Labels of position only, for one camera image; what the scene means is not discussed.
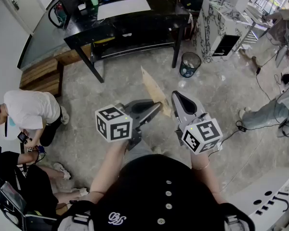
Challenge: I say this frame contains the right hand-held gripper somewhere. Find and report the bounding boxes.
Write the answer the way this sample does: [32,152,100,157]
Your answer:
[171,90,224,155]

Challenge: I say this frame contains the person's black buttoned shirt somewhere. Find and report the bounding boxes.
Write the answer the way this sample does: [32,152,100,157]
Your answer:
[90,154,226,231]

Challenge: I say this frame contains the wooden slatted step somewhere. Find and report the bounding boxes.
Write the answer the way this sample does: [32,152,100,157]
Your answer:
[19,56,65,98]

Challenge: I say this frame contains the person's left forearm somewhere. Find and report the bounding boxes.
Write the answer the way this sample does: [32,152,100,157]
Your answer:
[86,140,130,204]

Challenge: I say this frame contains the thin gold bracelet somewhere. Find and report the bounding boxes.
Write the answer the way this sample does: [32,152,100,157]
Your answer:
[195,159,210,170]

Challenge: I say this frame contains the red fire extinguisher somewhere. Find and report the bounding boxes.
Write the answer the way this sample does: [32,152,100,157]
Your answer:
[48,1,68,28]

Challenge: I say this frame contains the white stand with holes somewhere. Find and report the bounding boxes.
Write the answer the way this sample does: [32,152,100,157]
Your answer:
[221,167,289,231]

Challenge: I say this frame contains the black grey shoulder strap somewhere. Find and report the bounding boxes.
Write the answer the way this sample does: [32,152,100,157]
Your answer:
[219,202,256,231]
[55,200,96,231]

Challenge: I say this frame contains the grey panel with black frame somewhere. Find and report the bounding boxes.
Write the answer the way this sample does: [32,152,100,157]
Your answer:
[16,6,70,69]

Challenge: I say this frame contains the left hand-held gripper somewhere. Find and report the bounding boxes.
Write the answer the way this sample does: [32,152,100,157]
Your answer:
[95,99,162,151]

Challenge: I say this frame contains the white rectangular sink basin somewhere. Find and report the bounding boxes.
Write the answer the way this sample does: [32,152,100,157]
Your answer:
[97,0,152,21]

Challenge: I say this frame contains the black power adapter cable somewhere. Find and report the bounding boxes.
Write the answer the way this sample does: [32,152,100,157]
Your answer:
[207,120,248,157]

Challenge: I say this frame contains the person's right forearm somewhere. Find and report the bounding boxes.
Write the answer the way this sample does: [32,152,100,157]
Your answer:
[189,150,223,205]

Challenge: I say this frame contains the black wire wastebasket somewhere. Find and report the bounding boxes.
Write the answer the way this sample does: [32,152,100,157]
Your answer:
[179,51,202,78]

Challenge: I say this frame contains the black marble vanity table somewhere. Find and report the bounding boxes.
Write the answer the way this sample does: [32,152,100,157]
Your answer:
[63,0,191,84]

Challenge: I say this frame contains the white marble vanity cabinet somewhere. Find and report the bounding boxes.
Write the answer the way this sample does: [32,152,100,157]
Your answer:
[192,0,252,64]

